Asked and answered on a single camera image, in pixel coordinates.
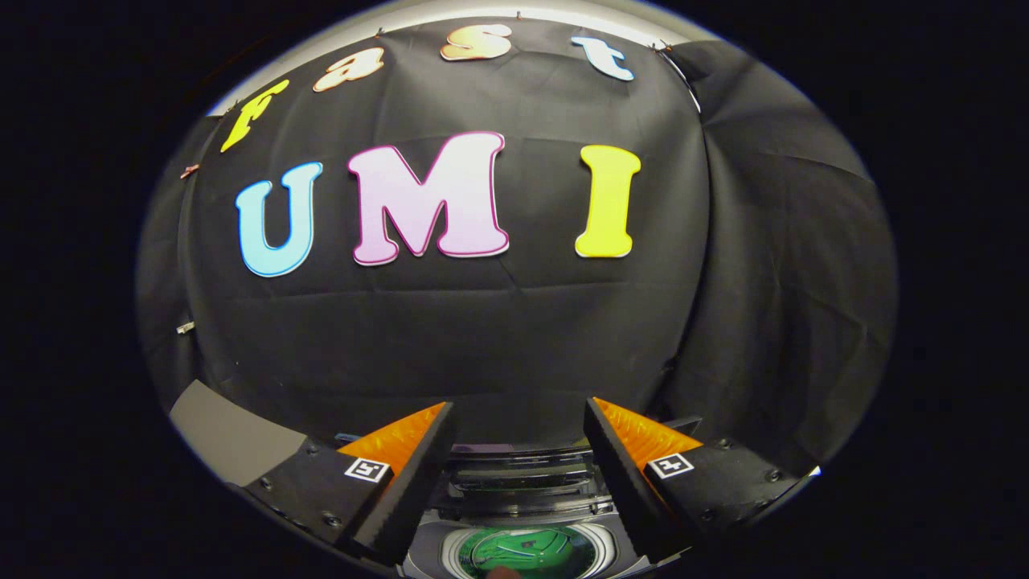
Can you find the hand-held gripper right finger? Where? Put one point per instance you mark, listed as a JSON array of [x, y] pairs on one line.
[[623, 482]]

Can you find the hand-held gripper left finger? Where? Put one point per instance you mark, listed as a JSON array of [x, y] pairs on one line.
[[418, 474]]

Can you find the grey washing machine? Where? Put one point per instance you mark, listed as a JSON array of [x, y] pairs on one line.
[[430, 555]]

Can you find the green polo shirt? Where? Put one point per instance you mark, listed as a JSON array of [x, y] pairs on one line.
[[522, 551]]

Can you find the black backdrop cloth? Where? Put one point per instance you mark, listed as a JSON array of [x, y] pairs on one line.
[[498, 338]]

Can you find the copper clip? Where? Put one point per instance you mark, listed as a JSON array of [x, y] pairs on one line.
[[189, 170]]

